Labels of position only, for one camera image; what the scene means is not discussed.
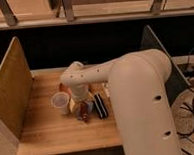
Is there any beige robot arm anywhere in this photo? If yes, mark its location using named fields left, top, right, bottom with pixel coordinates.
left=60, top=49, right=182, bottom=155

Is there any translucent plastic cup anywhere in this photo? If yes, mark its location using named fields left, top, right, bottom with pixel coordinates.
left=51, top=91, right=70, bottom=115

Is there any brown snack packet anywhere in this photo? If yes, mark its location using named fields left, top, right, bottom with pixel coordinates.
left=77, top=101, right=93, bottom=123

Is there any orange bowl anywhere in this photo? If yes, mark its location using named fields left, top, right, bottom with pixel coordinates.
left=59, top=83, right=71, bottom=95

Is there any black striped eraser block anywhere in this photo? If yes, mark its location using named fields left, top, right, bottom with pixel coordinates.
left=93, top=94, right=108, bottom=119

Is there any left wooden side panel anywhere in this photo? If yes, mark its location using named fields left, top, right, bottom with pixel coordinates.
left=0, top=35, right=40, bottom=155

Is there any right dark side panel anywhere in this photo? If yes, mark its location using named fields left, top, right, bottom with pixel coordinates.
left=140, top=25, right=190, bottom=106

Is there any wooden shelf rail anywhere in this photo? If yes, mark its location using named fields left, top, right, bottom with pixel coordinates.
left=0, top=0, right=194, bottom=30

